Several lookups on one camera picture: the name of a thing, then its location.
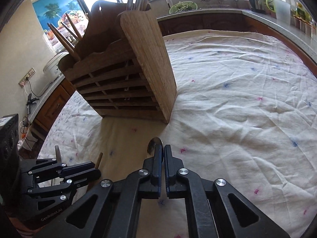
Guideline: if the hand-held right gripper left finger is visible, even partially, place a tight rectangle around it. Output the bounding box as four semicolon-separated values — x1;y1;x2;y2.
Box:
36;144;164;238

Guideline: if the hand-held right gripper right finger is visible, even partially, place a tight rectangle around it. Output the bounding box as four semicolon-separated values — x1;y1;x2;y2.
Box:
164;144;290;238

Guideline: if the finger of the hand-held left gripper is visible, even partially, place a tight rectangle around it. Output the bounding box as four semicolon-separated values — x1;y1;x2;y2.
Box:
25;170;102;203
20;158;98;179

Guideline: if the metal spoon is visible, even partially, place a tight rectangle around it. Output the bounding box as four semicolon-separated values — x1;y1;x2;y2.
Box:
147;137;164;156

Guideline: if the wooden utensil holder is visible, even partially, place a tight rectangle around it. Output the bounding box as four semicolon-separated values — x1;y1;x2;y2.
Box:
58;0;178;125

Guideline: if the black phone stand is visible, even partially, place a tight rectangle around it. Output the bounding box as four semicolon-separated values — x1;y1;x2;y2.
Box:
25;93;40;115

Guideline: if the wooden side cabinet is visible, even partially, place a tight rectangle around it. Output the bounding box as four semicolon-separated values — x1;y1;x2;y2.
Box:
33;78;76;135

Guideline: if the white rice cooker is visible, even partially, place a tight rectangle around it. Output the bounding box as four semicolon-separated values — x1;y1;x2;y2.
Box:
43;52;69;76

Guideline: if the white floral tablecloth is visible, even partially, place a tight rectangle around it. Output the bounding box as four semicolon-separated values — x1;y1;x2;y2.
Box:
37;29;317;238

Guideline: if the green colander with vegetables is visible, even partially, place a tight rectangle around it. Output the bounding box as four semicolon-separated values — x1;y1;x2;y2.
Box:
169;1;198;14

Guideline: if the grey kitchen counter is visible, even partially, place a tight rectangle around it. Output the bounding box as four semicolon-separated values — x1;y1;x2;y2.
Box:
156;8;317;62

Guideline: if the steel electric kettle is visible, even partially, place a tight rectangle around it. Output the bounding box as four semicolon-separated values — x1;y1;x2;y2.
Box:
247;0;267;13

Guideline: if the green plastic jug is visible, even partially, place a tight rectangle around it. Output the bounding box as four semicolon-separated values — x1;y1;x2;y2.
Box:
265;0;277;18

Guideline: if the row of seasoning jars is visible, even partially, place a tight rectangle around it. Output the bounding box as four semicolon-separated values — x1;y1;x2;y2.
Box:
293;2;317;36

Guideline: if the tropical wall poster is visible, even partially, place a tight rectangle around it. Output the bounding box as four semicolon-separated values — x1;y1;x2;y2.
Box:
32;0;90;43

